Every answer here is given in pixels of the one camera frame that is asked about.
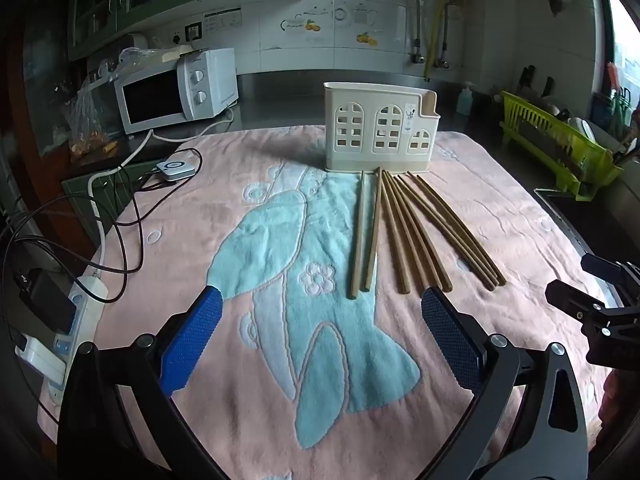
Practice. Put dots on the white power strip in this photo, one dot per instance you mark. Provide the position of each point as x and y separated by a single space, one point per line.
85 300

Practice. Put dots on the white bowl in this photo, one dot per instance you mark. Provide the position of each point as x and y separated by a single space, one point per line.
581 130

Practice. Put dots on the green plastic dish rack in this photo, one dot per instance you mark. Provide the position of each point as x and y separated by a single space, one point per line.
515 110

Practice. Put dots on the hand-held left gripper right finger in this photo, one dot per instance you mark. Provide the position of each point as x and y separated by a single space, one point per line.
450 340

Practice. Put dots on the white microwave oven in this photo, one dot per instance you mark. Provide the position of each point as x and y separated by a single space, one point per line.
200 85

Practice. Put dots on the row of wooden chopsticks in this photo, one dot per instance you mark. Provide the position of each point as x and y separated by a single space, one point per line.
357 235

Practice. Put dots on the black plug adapter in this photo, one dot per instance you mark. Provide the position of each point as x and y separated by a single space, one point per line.
45 300

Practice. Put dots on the blue soap bottle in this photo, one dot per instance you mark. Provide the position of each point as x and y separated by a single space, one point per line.
464 102

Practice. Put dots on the clear plastic snack bag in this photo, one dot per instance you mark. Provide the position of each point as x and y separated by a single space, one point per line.
90 120

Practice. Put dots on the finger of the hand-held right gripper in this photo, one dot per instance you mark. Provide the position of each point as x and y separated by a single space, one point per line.
600 265
570 297

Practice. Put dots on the orange fruit wall sticker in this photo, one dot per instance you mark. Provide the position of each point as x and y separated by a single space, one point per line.
366 38
310 25

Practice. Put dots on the pink towel with blue print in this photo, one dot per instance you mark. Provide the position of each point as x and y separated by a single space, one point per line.
175 240

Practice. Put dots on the small white square device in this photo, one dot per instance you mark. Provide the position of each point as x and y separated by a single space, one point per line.
175 170

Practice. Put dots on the cream plastic utensil holder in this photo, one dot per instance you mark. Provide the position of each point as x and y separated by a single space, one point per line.
350 160

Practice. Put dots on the window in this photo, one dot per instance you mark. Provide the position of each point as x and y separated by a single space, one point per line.
625 35

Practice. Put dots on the white plug adapter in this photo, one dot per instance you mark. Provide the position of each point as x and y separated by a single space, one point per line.
37 357

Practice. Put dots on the black wall outlet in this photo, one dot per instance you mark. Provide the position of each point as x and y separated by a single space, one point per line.
194 31

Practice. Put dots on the white paper wall label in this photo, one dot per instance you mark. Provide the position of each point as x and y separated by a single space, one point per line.
222 20

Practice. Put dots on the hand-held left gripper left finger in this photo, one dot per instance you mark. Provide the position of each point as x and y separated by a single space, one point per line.
195 340

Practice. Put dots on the stainless steel sink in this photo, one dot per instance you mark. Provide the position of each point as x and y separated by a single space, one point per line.
560 205

